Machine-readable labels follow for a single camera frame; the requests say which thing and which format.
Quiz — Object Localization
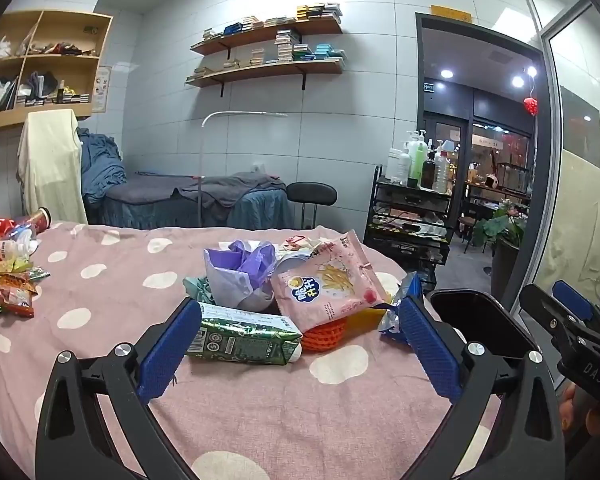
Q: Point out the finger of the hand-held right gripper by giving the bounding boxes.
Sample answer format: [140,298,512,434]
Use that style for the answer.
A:
[551,280,600,333]
[519,284,588,356]

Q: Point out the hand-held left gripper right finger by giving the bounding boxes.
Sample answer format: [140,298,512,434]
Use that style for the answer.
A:
[394,296,567,480]

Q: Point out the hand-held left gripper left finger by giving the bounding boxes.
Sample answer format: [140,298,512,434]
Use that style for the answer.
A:
[35,297,216,480]

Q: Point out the blue foil wrapper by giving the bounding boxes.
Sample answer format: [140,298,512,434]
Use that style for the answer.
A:
[378,271,423,346]

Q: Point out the black trash bin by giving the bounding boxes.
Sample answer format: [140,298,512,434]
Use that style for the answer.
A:
[425,287,543,361]

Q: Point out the teal wrapper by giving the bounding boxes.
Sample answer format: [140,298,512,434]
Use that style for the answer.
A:
[182,276,216,306]

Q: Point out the green drink carton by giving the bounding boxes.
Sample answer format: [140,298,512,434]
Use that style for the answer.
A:
[184,301,305,367]

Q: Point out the orange foam net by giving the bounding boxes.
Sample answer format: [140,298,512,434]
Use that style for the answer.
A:
[300,317,348,356]

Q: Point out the pink snack bag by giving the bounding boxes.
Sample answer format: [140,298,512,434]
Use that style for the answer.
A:
[271,230,388,333]

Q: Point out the purple plastic bag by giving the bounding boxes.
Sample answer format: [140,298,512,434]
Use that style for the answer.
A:
[203,240,277,311]

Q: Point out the person's right hand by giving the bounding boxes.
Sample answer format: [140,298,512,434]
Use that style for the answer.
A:
[560,382,600,433]

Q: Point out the dark plant pot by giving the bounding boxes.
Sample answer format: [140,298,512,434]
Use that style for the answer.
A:
[490,237,523,301]

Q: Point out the pink polka dot blanket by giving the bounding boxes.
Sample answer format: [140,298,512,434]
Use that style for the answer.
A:
[0,220,506,480]

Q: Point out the green potted plant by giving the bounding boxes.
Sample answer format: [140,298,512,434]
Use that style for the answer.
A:
[472,200,528,251]

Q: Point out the black mesh cart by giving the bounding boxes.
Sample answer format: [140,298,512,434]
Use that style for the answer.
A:
[364,165,453,281]

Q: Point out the massage bed blue skirt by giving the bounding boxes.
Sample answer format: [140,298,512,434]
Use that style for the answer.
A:
[100,172,293,228]

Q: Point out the dark brown bottle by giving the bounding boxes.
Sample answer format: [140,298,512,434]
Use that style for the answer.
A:
[420,152,437,191]

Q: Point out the large clear bottle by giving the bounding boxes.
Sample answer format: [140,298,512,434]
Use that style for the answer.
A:
[432,142,455,195]

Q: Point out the pile of snack packets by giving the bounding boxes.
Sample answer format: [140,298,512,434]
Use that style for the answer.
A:
[0,255,51,318]

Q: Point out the grey blanket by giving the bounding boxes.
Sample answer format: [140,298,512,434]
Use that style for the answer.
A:
[105,171,287,211]

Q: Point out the white pump bottle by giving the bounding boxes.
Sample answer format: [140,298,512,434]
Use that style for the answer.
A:
[386,147,412,186]

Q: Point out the green pump bottle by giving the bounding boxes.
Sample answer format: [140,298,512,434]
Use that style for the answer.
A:
[408,132,428,188]

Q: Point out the white floor lamp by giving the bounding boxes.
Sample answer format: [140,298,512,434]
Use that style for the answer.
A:
[198,111,288,228]

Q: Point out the black round stool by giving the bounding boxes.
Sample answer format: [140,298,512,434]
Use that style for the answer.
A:
[286,182,338,228]

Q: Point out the blue blanket pile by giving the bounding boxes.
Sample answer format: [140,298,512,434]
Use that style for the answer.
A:
[77,127,128,201]

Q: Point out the red hanging ornament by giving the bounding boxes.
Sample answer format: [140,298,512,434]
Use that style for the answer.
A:
[524,67,540,116]

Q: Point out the cream towel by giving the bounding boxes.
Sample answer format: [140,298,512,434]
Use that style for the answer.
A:
[17,109,88,226]

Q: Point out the stack of flat boxes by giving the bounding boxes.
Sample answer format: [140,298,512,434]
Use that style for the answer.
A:
[25,91,91,107]

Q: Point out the yellow door sign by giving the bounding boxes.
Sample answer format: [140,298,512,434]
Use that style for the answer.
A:
[430,5,473,23]

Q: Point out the wooden cubby shelf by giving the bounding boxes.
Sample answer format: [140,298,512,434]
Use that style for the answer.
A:
[0,8,114,133]

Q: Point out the row of small boxes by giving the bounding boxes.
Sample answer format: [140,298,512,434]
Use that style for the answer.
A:
[202,4,342,41]

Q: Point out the wall poster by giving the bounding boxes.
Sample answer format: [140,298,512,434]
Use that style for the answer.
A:
[91,66,112,113]

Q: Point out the wooden wall shelf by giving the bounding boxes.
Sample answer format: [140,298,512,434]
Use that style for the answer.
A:
[185,57,345,98]
[190,15,343,56]

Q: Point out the wall shelves with books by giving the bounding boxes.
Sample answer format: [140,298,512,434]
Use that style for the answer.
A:
[187,30,346,81]

